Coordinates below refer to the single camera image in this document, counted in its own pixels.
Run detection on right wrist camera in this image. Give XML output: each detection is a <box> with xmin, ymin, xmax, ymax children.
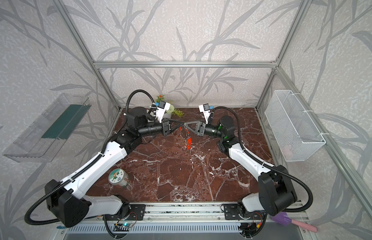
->
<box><xmin>199</xmin><ymin>104</ymin><xmax>214</xmax><ymax>124</ymax></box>

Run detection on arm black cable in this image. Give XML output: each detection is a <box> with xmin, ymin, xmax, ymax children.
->
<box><xmin>24</xmin><ymin>89</ymin><xmax>157</xmax><ymax>226</ymax></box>
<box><xmin>212</xmin><ymin>106</ymin><xmax>314</xmax><ymax>213</ymax></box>

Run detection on white flower pot plant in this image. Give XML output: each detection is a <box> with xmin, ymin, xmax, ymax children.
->
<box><xmin>156</xmin><ymin>95</ymin><xmax>184</xmax><ymax>119</ymax></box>

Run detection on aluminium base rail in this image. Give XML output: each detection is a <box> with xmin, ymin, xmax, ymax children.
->
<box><xmin>50</xmin><ymin>202</ymin><xmax>316</xmax><ymax>240</ymax></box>

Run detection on left green circuit board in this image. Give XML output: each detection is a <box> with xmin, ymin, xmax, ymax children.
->
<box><xmin>113</xmin><ymin>223</ymin><xmax>136</xmax><ymax>232</ymax></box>

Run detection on clear plastic wall tray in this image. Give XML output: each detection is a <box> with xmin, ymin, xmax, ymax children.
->
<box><xmin>3</xmin><ymin>94</ymin><xmax>92</xmax><ymax>163</ymax></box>

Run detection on white wire mesh basket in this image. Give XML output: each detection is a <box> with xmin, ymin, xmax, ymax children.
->
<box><xmin>265</xmin><ymin>90</ymin><xmax>326</xmax><ymax>162</ymax></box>

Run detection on right circuit board wires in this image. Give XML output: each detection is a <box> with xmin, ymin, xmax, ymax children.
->
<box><xmin>238</xmin><ymin>220</ymin><xmax>265</xmax><ymax>239</ymax></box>

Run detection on purple pink spatula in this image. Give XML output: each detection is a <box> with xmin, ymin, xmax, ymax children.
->
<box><xmin>271</xmin><ymin>212</ymin><xmax>317</xmax><ymax>233</ymax></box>

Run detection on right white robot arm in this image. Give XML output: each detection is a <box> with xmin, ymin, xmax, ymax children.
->
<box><xmin>184</xmin><ymin>116</ymin><xmax>297</xmax><ymax>216</ymax></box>

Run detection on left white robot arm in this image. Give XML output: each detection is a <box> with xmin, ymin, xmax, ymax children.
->
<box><xmin>45</xmin><ymin>107</ymin><xmax>184</xmax><ymax>228</ymax></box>

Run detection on aluminium frame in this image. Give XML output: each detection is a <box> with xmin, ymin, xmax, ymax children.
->
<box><xmin>52</xmin><ymin>1</ymin><xmax>372</xmax><ymax>220</ymax></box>

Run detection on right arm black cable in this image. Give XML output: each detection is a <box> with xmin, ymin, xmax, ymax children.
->
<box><xmin>212</xmin><ymin>106</ymin><xmax>314</xmax><ymax>213</ymax></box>

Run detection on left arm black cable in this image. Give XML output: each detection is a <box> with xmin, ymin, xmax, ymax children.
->
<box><xmin>24</xmin><ymin>89</ymin><xmax>157</xmax><ymax>226</ymax></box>

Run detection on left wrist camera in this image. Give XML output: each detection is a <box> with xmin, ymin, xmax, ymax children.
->
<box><xmin>150</xmin><ymin>101</ymin><xmax>171</xmax><ymax>123</ymax></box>

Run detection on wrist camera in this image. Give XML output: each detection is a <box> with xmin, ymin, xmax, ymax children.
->
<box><xmin>150</xmin><ymin>101</ymin><xmax>171</xmax><ymax>123</ymax></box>
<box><xmin>199</xmin><ymin>104</ymin><xmax>214</xmax><ymax>124</ymax></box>

